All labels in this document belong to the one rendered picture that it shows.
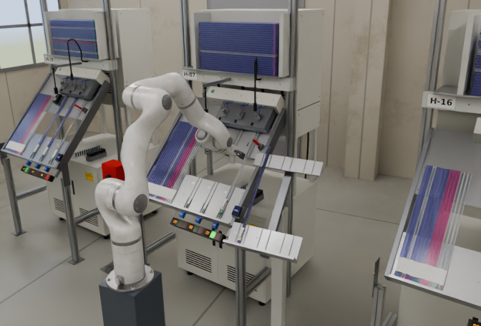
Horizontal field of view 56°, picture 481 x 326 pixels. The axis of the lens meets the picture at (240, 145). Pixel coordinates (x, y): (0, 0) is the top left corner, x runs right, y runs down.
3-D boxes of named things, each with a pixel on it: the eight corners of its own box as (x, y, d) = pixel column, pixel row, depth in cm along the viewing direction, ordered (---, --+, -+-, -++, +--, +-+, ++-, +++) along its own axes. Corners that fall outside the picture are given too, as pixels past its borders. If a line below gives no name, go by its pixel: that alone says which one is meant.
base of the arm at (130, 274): (134, 297, 172) (129, 255, 167) (96, 284, 180) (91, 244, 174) (163, 271, 189) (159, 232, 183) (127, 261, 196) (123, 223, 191)
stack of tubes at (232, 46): (275, 76, 238) (275, 24, 230) (200, 69, 266) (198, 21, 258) (287, 73, 248) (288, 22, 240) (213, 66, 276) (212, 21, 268)
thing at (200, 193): (232, 225, 226) (230, 223, 223) (140, 195, 262) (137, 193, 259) (248, 192, 232) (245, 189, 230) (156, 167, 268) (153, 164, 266)
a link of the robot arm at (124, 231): (124, 248, 171) (118, 191, 163) (94, 235, 181) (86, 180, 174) (148, 236, 180) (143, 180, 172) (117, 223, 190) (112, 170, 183)
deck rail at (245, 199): (237, 230, 226) (232, 226, 221) (234, 229, 227) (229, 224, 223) (289, 114, 251) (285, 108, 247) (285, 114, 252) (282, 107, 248)
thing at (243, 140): (263, 164, 241) (260, 160, 237) (172, 143, 277) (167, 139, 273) (285, 114, 252) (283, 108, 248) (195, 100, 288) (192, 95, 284)
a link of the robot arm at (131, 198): (121, 209, 181) (149, 220, 171) (97, 208, 171) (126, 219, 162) (152, 89, 183) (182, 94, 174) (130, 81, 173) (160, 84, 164)
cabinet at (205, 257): (265, 312, 269) (265, 219, 249) (177, 274, 307) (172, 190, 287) (313, 261, 319) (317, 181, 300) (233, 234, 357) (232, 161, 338)
